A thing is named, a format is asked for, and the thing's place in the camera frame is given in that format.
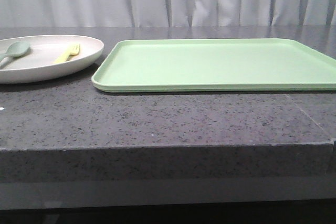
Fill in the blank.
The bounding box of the yellow plastic fork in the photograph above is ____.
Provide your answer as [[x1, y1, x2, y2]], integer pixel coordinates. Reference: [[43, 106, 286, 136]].
[[53, 43, 80, 64]]

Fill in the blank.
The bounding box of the beige round plate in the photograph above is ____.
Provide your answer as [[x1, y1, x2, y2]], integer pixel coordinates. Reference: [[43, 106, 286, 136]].
[[1, 35, 104, 84]]

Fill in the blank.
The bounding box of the light green rectangular tray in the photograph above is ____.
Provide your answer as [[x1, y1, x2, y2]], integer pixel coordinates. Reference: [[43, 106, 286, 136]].
[[91, 38, 335, 93]]

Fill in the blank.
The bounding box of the sage green plastic spoon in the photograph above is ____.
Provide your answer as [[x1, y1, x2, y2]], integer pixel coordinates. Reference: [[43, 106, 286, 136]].
[[1, 41, 30, 69]]

